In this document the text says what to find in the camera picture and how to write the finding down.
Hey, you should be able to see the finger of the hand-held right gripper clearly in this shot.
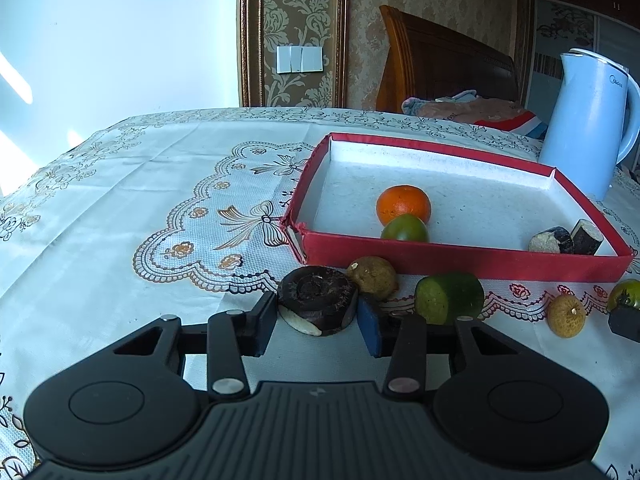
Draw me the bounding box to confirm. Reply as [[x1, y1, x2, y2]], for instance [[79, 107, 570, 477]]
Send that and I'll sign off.
[[607, 305, 640, 344]]

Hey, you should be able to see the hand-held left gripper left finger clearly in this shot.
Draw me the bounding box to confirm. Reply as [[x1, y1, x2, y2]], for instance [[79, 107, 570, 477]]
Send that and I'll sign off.
[[102, 290, 279, 402]]

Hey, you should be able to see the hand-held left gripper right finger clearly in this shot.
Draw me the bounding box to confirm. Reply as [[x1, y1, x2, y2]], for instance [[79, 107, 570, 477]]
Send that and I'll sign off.
[[357, 294, 531, 402]]

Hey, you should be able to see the green tangerine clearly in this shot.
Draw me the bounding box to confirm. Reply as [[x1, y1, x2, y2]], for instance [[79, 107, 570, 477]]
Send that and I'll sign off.
[[381, 213, 430, 242], [607, 280, 640, 311]]

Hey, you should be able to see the dark round ringed fruit piece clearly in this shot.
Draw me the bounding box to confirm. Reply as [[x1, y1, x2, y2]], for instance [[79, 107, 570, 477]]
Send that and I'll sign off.
[[276, 266, 360, 337]]

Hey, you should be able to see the round grainy cake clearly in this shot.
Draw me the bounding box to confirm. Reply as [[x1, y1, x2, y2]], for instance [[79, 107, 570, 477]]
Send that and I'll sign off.
[[571, 219, 605, 256]]

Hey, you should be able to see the dark sugarcane piece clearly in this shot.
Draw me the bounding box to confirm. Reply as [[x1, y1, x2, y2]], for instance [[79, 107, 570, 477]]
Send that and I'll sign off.
[[528, 226, 575, 254]]

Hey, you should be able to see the red shallow cardboard box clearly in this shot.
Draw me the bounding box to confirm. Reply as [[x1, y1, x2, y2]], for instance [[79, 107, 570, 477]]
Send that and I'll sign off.
[[281, 132, 635, 283]]

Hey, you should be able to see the orange tangerine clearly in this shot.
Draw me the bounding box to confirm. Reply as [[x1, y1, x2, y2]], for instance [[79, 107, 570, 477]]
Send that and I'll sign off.
[[376, 185, 432, 227]]

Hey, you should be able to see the brown longan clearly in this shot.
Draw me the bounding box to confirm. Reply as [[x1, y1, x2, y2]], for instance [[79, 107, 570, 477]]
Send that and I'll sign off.
[[346, 256, 398, 302], [546, 294, 587, 337]]

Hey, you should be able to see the green cucumber piece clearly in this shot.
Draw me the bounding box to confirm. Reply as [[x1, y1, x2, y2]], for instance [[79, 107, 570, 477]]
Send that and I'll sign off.
[[414, 273, 485, 325]]

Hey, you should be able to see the white electric kettle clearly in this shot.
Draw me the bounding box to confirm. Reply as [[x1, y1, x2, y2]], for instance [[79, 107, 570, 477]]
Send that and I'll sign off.
[[540, 48, 640, 201]]

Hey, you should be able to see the striped bedding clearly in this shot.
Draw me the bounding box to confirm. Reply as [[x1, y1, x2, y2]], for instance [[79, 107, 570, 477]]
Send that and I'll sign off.
[[472, 112, 548, 140]]

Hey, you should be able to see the pink patterned blanket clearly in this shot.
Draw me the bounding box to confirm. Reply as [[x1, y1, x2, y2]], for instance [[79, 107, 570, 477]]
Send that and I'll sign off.
[[401, 90, 528, 123]]

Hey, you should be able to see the wooden headboard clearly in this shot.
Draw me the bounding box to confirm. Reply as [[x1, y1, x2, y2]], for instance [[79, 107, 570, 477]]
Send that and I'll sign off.
[[376, 5, 518, 113]]

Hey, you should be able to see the white wall light switch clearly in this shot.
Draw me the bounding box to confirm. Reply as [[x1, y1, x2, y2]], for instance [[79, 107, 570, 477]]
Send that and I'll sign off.
[[276, 45, 324, 74]]

